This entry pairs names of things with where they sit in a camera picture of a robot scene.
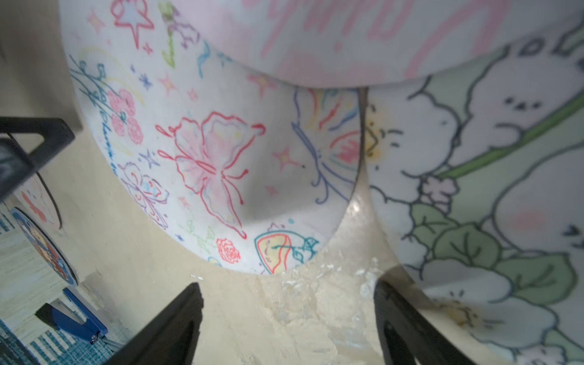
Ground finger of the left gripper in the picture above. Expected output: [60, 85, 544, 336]
[1, 116, 75, 199]

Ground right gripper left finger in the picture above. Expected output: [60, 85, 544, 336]
[107, 283, 204, 364]

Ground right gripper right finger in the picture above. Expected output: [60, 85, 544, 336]
[374, 280, 474, 365]

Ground white pink butterfly coaster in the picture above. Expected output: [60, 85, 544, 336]
[59, 1, 361, 275]

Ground blue black stapler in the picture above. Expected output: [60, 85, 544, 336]
[35, 286, 123, 352]

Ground blue red car coaster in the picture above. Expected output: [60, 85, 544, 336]
[11, 208, 78, 285]

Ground white green floral coaster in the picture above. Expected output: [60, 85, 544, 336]
[365, 12, 583, 364]

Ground pink bunny coaster right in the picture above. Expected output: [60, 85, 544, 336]
[176, 0, 583, 88]

